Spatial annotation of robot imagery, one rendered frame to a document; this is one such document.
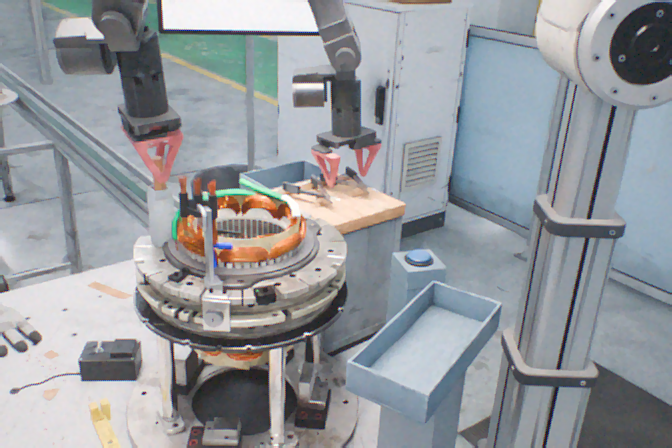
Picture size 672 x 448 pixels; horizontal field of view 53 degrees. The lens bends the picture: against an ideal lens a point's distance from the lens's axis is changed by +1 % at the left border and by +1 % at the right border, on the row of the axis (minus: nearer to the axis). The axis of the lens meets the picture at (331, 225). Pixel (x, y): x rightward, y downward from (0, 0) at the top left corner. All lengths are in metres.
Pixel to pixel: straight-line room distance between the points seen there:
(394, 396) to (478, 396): 1.74
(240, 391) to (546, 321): 0.54
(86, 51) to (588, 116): 0.66
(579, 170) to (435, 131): 2.53
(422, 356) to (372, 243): 0.39
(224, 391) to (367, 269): 0.34
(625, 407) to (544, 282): 1.66
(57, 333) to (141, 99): 0.65
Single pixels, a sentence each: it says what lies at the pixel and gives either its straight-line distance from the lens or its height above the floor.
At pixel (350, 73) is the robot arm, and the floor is 1.30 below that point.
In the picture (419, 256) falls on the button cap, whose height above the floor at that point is 1.04.
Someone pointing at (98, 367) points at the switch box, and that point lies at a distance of 1.28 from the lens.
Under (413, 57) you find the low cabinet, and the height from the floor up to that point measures 0.97.
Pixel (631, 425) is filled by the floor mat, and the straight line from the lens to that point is 2.60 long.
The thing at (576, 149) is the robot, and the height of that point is 1.28.
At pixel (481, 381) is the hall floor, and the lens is 2.62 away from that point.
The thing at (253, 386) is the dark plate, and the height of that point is 0.78.
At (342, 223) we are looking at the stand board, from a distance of 1.18.
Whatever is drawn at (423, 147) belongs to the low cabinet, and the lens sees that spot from 3.44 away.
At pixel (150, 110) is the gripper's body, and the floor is 1.31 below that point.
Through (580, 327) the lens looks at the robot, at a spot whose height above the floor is 1.00.
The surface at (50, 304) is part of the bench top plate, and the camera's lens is 1.55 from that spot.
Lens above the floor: 1.56
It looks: 25 degrees down
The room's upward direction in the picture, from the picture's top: 3 degrees clockwise
